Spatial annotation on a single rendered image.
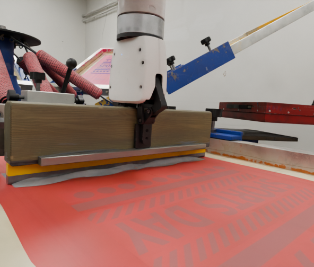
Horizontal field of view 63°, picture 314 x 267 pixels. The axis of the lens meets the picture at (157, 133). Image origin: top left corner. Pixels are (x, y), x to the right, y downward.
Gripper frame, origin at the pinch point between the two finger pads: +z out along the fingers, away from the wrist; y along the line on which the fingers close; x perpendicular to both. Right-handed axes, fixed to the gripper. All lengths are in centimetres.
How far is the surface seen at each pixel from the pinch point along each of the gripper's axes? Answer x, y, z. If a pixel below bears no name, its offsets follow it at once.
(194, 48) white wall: 200, -159, -67
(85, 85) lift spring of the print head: 25, -69, -11
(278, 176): 17.3, 17.0, 5.6
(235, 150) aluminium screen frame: 24.7, 4.3, 4.2
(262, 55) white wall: 200, -79, -52
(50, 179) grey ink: -14.5, 1.6, 5.0
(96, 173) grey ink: -8.1, 1.7, 5.1
